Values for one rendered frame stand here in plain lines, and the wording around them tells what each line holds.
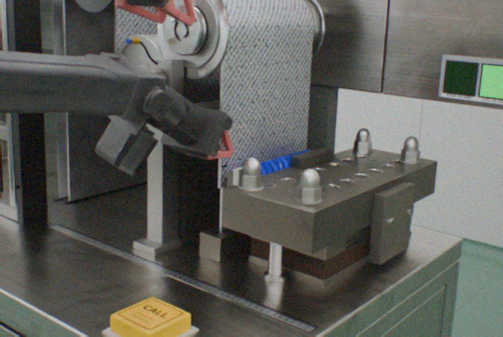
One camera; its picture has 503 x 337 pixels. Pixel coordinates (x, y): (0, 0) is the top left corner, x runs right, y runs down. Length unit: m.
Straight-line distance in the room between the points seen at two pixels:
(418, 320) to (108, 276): 0.50
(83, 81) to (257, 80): 0.39
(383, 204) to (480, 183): 2.70
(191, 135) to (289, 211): 0.17
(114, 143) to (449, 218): 3.08
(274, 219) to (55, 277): 0.33
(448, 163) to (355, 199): 2.78
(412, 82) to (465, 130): 2.50
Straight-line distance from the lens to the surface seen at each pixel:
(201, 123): 0.92
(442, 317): 1.24
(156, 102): 0.80
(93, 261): 1.04
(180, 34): 1.00
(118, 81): 0.76
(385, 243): 1.03
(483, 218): 3.72
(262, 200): 0.91
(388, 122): 3.84
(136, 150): 0.87
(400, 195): 1.05
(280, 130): 1.11
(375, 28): 1.20
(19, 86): 0.67
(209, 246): 1.03
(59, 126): 1.31
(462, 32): 1.14
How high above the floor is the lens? 1.30
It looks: 13 degrees down
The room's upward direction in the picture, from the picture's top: 2 degrees clockwise
